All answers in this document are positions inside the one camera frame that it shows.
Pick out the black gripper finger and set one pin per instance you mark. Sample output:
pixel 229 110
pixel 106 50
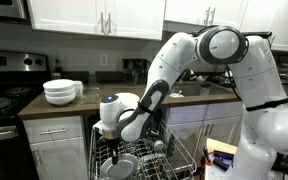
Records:
pixel 115 156

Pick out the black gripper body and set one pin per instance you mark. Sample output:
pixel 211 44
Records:
pixel 112 143

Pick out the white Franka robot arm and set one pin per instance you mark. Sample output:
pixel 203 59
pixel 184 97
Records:
pixel 267 126

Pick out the small white cup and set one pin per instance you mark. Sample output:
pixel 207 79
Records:
pixel 158 144

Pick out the clear glass food container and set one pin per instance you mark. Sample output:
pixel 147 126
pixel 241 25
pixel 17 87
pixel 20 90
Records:
pixel 90 96

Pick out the white base cabinet door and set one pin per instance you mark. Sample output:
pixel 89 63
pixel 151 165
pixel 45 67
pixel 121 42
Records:
pixel 62 160

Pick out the black plastic rack insert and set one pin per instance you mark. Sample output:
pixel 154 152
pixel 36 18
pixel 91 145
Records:
pixel 170 145

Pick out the white kitchen drawer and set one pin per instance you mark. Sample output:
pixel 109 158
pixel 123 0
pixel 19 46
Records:
pixel 54 129

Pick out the white ceramic mug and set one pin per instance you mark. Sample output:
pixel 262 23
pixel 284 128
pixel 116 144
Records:
pixel 78 88

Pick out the clear glass jar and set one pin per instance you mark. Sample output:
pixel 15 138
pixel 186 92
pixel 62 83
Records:
pixel 93 80

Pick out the white ceramic bowl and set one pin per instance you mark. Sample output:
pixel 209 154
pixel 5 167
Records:
pixel 60 100
pixel 60 93
pixel 58 84

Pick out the black coffee maker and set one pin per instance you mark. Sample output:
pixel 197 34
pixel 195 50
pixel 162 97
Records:
pixel 134 71

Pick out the white sink base cabinet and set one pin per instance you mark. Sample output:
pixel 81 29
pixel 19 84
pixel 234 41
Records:
pixel 190 113

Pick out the dark glass bottle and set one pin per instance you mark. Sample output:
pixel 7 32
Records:
pixel 58 68

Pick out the steel kitchen sink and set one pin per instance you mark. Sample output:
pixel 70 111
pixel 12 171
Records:
pixel 190 89

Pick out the steel sink faucet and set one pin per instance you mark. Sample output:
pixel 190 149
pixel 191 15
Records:
pixel 188 74

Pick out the light wooden board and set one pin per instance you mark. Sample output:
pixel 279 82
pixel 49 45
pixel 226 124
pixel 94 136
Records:
pixel 220 145

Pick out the purple and black box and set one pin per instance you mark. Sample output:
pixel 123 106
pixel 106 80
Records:
pixel 222 157

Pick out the black steel stove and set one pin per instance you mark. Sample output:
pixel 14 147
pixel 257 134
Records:
pixel 7 110

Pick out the steel microwave oven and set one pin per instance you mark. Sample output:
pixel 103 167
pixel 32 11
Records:
pixel 4 10

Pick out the white wall outlet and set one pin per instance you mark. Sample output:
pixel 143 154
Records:
pixel 103 59

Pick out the white wall cabinet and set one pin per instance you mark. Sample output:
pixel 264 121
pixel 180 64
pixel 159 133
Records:
pixel 230 13

